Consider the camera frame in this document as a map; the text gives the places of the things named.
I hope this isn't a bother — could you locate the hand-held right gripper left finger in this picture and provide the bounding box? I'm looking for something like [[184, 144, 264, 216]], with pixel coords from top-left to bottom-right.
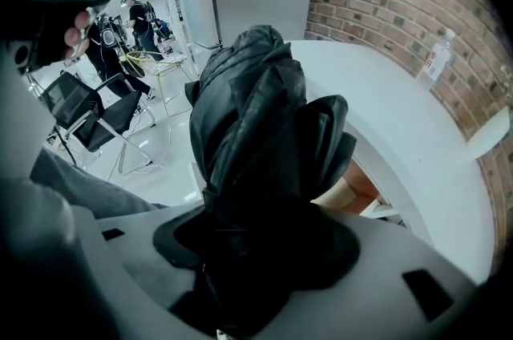
[[74, 201, 212, 340]]

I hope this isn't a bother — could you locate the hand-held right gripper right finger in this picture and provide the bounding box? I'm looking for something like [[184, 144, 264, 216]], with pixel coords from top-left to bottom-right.
[[256, 204, 484, 340]]

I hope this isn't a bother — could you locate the white drawer with wooden inside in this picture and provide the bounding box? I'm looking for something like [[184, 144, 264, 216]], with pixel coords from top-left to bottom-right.
[[311, 160, 406, 229]]

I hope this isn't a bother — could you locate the black umbrella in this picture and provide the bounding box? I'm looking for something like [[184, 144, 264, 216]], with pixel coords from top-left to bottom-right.
[[184, 24, 361, 336]]

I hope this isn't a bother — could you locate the person's left hand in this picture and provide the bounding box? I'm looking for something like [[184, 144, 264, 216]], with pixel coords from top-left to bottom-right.
[[63, 8, 98, 61]]

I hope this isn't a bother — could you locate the person's grey trouser leg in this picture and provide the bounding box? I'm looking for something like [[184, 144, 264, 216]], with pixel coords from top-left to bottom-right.
[[30, 148, 170, 220]]

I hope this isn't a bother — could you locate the black mesh office chair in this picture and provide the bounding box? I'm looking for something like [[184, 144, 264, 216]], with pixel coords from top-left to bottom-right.
[[38, 71, 156, 176]]

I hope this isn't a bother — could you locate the white flat panel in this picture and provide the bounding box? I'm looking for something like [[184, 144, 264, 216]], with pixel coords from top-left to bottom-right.
[[467, 104, 513, 161]]

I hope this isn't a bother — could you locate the clear plastic water bottle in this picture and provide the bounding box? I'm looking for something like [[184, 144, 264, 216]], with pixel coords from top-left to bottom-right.
[[414, 28, 458, 91]]

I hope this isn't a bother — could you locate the yellow wire chair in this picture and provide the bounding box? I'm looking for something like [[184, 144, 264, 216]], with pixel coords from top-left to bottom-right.
[[126, 49, 194, 118]]

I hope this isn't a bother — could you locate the white floor cable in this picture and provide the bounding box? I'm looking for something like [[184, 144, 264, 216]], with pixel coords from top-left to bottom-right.
[[117, 117, 192, 176]]

